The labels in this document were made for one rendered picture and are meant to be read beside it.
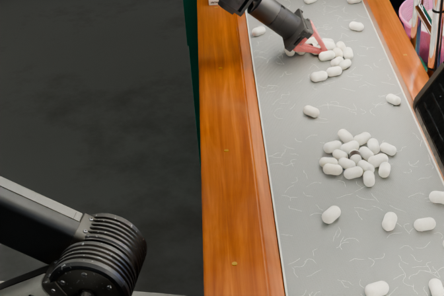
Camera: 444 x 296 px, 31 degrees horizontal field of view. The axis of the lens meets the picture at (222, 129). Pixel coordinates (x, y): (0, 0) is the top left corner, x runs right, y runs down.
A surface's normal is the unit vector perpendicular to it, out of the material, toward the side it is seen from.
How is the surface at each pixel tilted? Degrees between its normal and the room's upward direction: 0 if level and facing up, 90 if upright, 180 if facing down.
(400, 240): 0
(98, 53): 0
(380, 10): 0
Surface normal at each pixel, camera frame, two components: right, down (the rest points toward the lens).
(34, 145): -0.06, -0.84
